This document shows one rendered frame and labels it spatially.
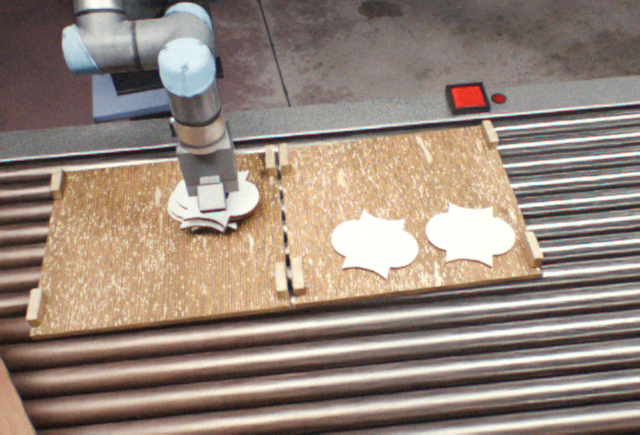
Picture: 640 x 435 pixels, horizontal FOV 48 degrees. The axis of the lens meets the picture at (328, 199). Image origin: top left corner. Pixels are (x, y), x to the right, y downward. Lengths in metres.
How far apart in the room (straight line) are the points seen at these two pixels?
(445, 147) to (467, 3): 2.06
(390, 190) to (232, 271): 0.32
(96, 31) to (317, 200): 0.47
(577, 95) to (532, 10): 1.85
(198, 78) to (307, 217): 0.36
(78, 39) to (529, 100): 0.88
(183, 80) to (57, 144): 0.55
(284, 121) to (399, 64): 1.61
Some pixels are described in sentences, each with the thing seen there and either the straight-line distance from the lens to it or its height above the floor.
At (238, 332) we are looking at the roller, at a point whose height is 0.92.
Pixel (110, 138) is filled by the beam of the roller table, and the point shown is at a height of 0.91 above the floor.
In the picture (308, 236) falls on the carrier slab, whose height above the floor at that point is 0.94.
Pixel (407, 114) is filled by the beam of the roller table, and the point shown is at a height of 0.91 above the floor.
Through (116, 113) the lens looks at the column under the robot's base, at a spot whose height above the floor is 0.87.
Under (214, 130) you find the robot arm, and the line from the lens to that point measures 1.11.
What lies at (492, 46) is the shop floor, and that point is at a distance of 3.17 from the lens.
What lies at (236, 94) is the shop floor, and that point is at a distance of 2.94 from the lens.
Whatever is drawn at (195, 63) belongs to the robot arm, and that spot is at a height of 1.29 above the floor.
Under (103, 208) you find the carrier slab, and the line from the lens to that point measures 1.36.
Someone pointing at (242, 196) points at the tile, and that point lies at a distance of 1.25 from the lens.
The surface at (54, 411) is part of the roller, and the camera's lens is 1.19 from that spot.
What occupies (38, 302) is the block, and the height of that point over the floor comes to 0.96.
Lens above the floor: 1.92
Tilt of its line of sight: 50 degrees down
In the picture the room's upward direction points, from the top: 3 degrees counter-clockwise
